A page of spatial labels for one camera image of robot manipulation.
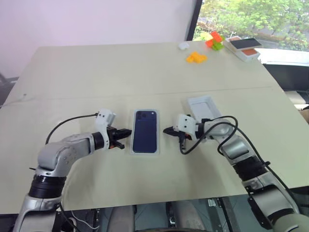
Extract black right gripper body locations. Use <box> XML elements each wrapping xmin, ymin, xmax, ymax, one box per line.
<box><xmin>179</xmin><ymin>132</ymin><xmax>194</xmax><ymax>142</ymax></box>

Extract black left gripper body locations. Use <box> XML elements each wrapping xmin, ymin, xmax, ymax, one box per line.
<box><xmin>107</xmin><ymin>125</ymin><xmax>119</xmax><ymax>149</ymax></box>

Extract dark blue smartphone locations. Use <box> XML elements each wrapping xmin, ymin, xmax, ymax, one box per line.
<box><xmin>132</xmin><ymin>110</ymin><xmax>159</xmax><ymax>154</ymax></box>

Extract white phone box lid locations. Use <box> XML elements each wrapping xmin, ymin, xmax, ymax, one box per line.
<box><xmin>186</xmin><ymin>95</ymin><xmax>222</xmax><ymax>122</ymax></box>

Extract white box with orange print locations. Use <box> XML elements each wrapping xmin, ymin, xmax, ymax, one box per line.
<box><xmin>235</xmin><ymin>47</ymin><xmax>262</xmax><ymax>63</ymax></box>

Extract black slab phone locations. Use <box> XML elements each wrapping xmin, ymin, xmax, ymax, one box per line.
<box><xmin>229</xmin><ymin>37</ymin><xmax>263</xmax><ymax>51</ymax></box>

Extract grey rounded shape under table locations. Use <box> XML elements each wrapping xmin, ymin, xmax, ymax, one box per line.
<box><xmin>169</xmin><ymin>200</ymin><xmax>208</xmax><ymax>232</ymax></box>
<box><xmin>105</xmin><ymin>204</ymin><xmax>136</xmax><ymax>232</ymax></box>

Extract yellow toy brick cluster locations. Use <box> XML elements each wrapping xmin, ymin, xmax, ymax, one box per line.
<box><xmin>185</xmin><ymin>51</ymin><xmax>208</xmax><ymax>64</ymax></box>

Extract green toy brick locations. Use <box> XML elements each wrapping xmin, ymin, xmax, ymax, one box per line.
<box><xmin>211</xmin><ymin>36</ymin><xmax>227</xmax><ymax>52</ymax></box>

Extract red green toy blocks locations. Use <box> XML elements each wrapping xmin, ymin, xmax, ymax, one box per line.
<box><xmin>205</xmin><ymin>31</ymin><xmax>224</xmax><ymax>48</ymax></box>

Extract dark equipment beside table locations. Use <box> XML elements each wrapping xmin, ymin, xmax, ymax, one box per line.
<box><xmin>0</xmin><ymin>72</ymin><xmax>20</xmax><ymax>108</ymax></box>

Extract black cabinet beside table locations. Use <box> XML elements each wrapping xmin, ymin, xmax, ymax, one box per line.
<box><xmin>262</xmin><ymin>60</ymin><xmax>309</xmax><ymax>93</ymax></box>

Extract white window ledge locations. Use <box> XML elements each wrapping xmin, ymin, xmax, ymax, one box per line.
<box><xmin>255</xmin><ymin>47</ymin><xmax>309</xmax><ymax>65</ymax></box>

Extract green trees outside window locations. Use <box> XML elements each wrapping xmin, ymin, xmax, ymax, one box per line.
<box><xmin>193</xmin><ymin>0</ymin><xmax>309</xmax><ymax>51</ymax></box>

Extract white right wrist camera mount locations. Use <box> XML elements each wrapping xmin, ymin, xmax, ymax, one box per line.
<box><xmin>174</xmin><ymin>114</ymin><xmax>197</xmax><ymax>136</ymax></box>

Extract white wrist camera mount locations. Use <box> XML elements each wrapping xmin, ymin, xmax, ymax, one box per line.
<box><xmin>94</xmin><ymin>109</ymin><xmax>117</xmax><ymax>151</ymax></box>
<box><xmin>174</xmin><ymin>114</ymin><xmax>197</xmax><ymax>136</ymax></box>

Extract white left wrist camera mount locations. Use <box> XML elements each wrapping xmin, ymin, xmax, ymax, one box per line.
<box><xmin>94</xmin><ymin>109</ymin><xmax>117</xmax><ymax>151</ymax></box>

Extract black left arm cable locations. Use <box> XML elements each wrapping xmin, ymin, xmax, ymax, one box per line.
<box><xmin>45</xmin><ymin>113</ymin><xmax>98</xmax><ymax>145</ymax></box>

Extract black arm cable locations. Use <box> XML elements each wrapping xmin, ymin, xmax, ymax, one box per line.
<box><xmin>45</xmin><ymin>113</ymin><xmax>98</xmax><ymax>145</ymax></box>
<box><xmin>179</xmin><ymin>116</ymin><xmax>302</xmax><ymax>213</ymax></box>

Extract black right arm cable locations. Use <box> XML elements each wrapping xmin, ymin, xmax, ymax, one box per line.
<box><xmin>179</xmin><ymin>116</ymin><xmax>302</xmax><ymax>213</ymax></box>

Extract thin white cable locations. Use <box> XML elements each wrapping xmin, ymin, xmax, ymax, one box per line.
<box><xmin>69</xmin><ymin>209</ymin><xmax>98</xmax><ymax>231</ymax></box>

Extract black window frame post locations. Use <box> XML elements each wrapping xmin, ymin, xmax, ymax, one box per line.
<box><xmin>184</xmin><ymin>0</ymin><xmax>204</xmax><ymax>42</ymax></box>

